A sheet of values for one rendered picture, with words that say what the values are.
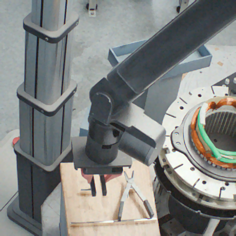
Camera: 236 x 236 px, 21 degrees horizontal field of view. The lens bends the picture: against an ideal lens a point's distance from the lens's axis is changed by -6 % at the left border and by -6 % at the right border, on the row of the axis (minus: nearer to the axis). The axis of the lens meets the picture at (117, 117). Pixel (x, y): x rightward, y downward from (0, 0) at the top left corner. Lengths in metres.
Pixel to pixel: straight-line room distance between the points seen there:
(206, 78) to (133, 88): 1.03
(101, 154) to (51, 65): 0.48
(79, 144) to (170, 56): 0.31
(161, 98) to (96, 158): 0.62
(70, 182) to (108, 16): 2.00
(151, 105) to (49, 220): 0.41
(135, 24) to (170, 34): 2.36
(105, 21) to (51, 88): 1.66
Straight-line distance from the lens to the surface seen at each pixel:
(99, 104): 1.03
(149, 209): 1.32
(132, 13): 3.33
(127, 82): 0.99
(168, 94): 1.73
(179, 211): 1.70
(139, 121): 1.06
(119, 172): 1.17
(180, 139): 1.43
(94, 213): 1.34
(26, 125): 1.80
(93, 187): 1.22
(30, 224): 2.20
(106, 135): 1.09
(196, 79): 2.00
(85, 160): 1.15
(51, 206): 1.67
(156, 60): 0.95
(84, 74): 3.00
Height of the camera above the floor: 2.22
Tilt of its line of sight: 51 degrees down
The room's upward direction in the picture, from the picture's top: 10 degrees clockwise
